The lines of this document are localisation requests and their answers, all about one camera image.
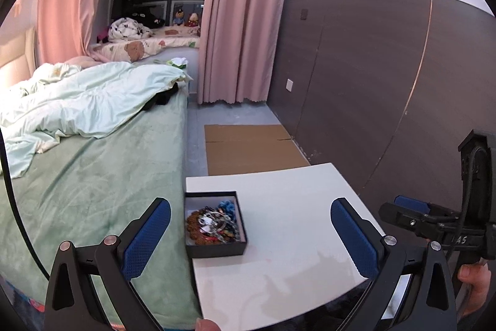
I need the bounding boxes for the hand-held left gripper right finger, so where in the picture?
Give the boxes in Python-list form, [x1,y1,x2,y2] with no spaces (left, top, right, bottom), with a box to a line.
[330,198,458,331]

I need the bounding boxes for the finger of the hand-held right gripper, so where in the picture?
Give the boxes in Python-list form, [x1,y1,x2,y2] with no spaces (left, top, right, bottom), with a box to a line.
[393,195,460,217]
[378,202,460,243]

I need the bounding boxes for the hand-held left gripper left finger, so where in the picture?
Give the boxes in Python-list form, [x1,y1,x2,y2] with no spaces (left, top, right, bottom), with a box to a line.
[44,198,172,331]

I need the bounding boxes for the brown bead bracelet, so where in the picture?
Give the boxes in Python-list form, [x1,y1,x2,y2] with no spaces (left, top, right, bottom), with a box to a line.
[186,212,204,240]

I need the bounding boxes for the silver rings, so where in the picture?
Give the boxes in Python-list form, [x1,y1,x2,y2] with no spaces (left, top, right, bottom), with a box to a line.
[201,212,225,231]

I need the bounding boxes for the black jewelry box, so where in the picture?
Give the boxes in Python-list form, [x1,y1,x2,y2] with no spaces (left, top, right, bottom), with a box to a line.
[184,191,249,259]

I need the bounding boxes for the dark bead bracelet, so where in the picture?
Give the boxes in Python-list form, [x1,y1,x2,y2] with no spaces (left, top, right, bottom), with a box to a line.
[219,220,240,243]

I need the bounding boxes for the blue flower ornament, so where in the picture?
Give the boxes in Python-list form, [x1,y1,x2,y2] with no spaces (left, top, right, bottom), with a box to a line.
[218,200,238,221]

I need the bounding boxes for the person's right hand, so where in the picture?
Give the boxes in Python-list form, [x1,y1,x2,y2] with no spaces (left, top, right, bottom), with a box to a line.
[456,260,496,317]

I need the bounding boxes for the person's left hand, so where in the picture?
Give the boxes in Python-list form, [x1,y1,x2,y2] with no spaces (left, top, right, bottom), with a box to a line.
[195,318,221,331]

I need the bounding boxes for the green bed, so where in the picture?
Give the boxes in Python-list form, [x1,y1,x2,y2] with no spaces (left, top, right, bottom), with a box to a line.
[0,81,204,329]

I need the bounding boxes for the flattened cardboard sheet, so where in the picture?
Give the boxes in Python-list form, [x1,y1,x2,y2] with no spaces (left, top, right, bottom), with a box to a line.
[204,124,311,176]

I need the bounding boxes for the black garment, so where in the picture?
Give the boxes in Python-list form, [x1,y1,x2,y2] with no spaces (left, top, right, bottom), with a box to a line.
[143,82,181,111]

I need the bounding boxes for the light green duvet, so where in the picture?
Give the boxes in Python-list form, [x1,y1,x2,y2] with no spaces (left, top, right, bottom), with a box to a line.
[0,61,194,180]

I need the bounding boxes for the floral bear blanket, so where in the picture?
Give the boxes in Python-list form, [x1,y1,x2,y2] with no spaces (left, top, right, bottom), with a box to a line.
[90,25,203,63]

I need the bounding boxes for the white black spotted blanket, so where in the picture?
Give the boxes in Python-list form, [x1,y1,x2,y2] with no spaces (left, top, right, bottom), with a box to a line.
[108,17,156,42]

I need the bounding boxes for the black plush toy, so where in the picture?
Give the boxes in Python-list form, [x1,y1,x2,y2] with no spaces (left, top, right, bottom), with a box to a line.
[131,10,168,30]

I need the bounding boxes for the brown bear plush toy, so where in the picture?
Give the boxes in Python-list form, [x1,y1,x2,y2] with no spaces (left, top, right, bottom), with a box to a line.
[172,6,187,28]

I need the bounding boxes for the beige headboard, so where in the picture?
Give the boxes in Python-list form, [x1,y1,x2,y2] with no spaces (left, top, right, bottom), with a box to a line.
[0,26,40,93]

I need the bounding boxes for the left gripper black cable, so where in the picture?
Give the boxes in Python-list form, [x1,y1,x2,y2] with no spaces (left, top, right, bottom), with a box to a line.
[0,128,52,282]

